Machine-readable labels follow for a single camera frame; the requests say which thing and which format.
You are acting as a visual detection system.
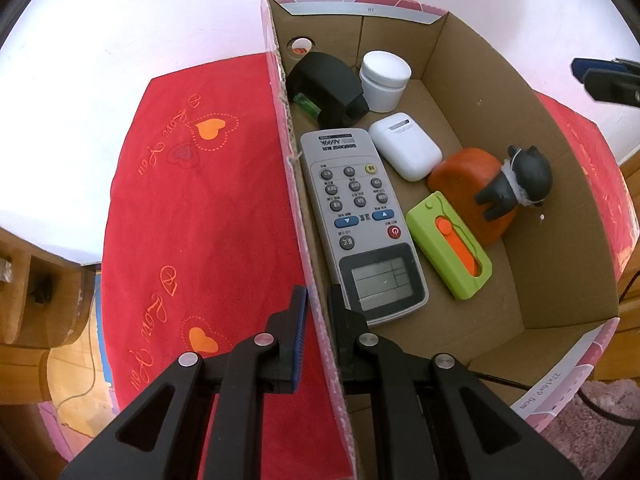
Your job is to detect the wooden furniture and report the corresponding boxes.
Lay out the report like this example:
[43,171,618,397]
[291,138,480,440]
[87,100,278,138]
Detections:
[0,227,103,403]

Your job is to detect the green orange utility cutter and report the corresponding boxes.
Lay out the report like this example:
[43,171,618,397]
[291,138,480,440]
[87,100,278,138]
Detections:
[405,191,493,302]

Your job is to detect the black plastic device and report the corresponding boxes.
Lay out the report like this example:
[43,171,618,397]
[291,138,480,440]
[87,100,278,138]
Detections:
[286,52,371,130]

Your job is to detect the grey white remote control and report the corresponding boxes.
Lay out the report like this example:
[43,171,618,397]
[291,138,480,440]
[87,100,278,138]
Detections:
[300,129,431,327]

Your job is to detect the orange rounded case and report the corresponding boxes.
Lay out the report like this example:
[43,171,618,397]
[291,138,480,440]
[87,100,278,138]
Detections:
[427,147,518,247]

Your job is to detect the pink patterned cardboard box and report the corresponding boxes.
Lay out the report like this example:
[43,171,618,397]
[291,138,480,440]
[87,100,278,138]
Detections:
[260,0,622,480]

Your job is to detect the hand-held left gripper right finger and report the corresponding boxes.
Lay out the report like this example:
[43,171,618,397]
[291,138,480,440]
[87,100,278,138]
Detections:
[327,284,583,480]

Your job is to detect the white earbud case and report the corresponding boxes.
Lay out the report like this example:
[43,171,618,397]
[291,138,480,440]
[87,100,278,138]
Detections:
[368,112,443,182]

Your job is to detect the red printed blanket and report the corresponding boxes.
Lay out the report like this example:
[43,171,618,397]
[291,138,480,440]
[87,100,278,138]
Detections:
[100,52,632,480]

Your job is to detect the pink fluffy rug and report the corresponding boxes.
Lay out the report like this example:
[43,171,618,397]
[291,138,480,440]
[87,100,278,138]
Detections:
[520,377,640,480]

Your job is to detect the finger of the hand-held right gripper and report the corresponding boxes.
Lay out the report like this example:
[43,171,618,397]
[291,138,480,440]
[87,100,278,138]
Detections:
[571,57,640,83]
[582,69,640,108]

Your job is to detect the white round jar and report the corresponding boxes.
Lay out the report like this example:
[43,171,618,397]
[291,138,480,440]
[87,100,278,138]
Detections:
[359,50,412,113]

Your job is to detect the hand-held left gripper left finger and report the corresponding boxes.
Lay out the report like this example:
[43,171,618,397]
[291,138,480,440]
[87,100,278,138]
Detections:
[60,285,308,480]

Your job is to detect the black cable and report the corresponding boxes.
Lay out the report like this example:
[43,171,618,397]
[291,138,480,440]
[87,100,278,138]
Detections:
[467,369,640,428]

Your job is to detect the grey animal figurine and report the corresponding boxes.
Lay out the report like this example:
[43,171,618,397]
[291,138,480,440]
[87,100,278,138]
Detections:
[474,144,553,221]

